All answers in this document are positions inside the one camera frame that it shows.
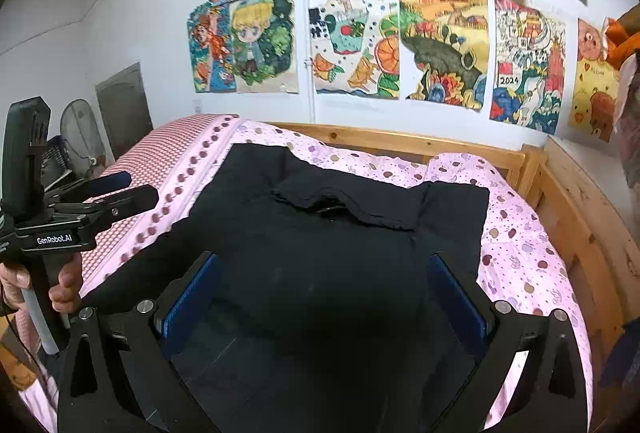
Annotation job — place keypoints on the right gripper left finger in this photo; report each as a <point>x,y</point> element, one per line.
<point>118,376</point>

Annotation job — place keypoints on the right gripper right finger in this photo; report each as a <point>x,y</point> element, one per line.
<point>551,393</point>

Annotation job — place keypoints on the large black jacket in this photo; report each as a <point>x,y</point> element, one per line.
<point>325,320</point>

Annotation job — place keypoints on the hanging clothes pile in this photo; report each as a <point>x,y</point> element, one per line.
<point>621,38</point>

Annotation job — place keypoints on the person's left hand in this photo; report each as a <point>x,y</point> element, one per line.
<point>64,295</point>

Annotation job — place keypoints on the grey electric fan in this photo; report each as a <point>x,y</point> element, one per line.
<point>81,140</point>

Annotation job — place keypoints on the red-haired girl drawing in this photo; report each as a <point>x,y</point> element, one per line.
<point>210,45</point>

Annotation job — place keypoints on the blond boy drawing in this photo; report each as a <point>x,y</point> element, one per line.
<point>263,46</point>

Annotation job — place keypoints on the yellow bear drawing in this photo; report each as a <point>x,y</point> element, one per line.
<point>596,85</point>

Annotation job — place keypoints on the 2024 dragon drawing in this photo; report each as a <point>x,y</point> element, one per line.
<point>530,60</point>

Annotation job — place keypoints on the fruit and fish drawing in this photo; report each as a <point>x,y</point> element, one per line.
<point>354,48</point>

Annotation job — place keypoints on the landscape black hill drawing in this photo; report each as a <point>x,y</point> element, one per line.
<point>449,44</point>

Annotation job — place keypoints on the wooden bed frame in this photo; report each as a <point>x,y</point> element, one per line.
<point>600,254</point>

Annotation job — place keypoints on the grey board against wall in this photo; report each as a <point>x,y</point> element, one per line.
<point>124,109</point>

